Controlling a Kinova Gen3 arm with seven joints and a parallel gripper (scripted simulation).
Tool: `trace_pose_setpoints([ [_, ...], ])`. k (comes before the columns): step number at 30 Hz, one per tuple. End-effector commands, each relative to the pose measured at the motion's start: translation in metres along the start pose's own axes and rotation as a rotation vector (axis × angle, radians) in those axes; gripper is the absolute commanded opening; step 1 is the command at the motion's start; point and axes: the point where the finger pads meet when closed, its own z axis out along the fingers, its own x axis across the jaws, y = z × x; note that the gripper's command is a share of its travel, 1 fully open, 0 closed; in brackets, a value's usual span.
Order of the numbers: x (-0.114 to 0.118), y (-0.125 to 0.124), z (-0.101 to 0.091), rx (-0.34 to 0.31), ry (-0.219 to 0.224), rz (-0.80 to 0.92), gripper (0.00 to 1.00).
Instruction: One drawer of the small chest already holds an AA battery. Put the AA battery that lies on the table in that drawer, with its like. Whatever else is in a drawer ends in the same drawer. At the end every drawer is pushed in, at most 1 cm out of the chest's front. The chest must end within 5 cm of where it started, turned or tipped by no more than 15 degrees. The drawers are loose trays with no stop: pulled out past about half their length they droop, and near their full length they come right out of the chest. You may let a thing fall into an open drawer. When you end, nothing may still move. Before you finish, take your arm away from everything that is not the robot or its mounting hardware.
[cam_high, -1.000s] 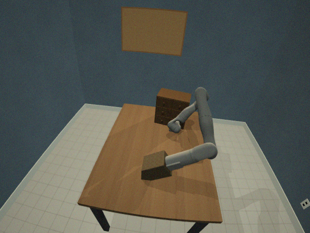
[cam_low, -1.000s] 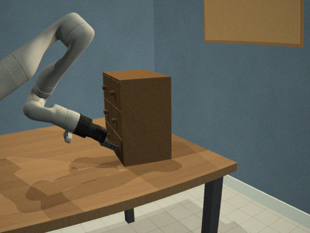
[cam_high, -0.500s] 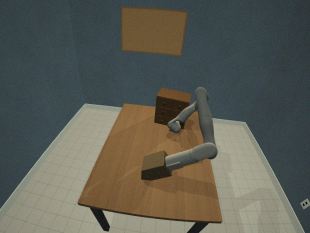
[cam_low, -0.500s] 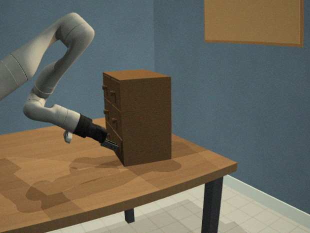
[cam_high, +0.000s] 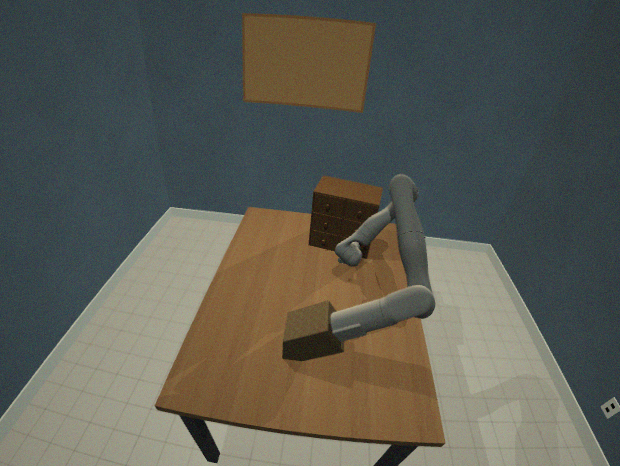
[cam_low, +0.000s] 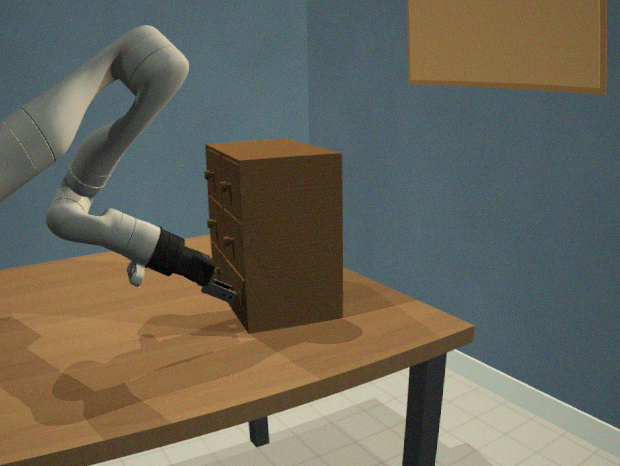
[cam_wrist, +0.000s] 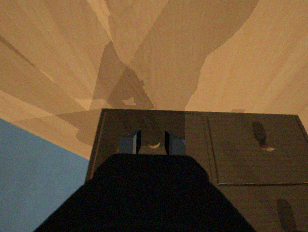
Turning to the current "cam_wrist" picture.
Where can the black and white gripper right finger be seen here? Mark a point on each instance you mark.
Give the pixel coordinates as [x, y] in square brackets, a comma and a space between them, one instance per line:
[174, 145]

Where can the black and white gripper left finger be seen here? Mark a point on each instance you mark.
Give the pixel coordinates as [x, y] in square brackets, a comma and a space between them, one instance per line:
[130, 144]

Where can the brown wooden chest of drawers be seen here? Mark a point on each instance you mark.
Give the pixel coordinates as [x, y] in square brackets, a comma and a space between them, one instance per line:
[209, 147]

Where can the dark brown drawer front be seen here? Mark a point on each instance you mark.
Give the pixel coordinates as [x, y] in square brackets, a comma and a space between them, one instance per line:
[278, 211]
[243, 156]
[153, 127]

